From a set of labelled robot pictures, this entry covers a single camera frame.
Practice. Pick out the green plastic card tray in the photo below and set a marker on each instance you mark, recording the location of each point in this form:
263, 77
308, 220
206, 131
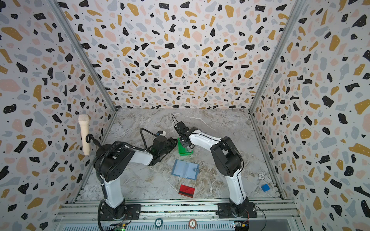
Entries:
184, 151

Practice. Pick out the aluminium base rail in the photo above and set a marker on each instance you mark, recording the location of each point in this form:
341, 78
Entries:
268, 214

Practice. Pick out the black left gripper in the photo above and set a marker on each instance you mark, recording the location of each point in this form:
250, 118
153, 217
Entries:
171, 141

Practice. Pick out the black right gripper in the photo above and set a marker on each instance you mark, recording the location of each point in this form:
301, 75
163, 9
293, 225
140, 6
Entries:
182, 138

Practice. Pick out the beige microphone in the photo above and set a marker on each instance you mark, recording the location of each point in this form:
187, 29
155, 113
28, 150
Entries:
84, 126

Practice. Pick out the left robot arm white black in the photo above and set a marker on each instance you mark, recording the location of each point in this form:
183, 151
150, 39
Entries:
112, 159

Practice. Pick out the small white ring object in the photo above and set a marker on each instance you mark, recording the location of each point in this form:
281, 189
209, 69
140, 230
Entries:
261, 176

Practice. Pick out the red card black stripe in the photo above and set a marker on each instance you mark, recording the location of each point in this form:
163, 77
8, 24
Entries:
186, 191

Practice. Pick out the green round sticker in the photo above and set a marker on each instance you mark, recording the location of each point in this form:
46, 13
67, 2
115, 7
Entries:
158, 223

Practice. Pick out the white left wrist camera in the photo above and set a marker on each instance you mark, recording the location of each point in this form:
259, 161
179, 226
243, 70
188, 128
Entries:
161, 133

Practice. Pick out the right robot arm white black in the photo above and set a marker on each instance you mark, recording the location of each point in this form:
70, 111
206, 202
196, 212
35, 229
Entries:
227, 159

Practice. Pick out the blue card holder wallet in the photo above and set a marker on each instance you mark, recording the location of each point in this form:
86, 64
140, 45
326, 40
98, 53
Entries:
185, 169

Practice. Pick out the blue block on rail end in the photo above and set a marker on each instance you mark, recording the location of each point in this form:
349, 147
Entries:
265, 187

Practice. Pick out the red round sticker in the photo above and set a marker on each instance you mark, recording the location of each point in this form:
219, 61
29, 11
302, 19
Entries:
192, 224

